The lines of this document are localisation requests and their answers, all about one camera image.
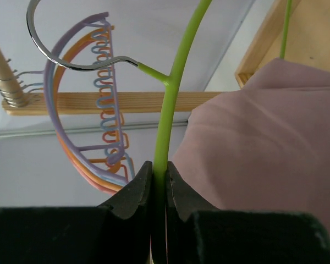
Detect orange clothes hanger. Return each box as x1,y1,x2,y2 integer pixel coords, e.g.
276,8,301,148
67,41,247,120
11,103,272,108
53,24,130,192

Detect purple clothes hanger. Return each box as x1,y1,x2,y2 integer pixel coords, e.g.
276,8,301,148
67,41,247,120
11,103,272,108
16,11,127,182

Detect pink clothes hanger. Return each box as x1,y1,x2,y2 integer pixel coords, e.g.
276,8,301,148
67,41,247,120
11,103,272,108
68,41,122,196

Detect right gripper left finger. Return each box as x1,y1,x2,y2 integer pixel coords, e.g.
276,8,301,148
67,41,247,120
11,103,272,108
97,161,153,219

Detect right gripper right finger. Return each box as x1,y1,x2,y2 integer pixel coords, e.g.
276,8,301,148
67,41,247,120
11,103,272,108
166,161,217,222

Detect green clothes hanger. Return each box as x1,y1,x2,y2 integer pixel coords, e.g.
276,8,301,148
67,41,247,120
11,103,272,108
26,0,294,264

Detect pink trousers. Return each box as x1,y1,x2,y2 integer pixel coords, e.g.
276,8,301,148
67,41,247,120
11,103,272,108
170,57,330,264

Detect wooden clothes rack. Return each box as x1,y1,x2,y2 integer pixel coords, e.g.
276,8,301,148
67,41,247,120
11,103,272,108
0,0,330,116

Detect blue clothes hanger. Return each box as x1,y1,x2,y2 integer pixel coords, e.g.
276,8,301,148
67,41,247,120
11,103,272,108
24,27,135,186

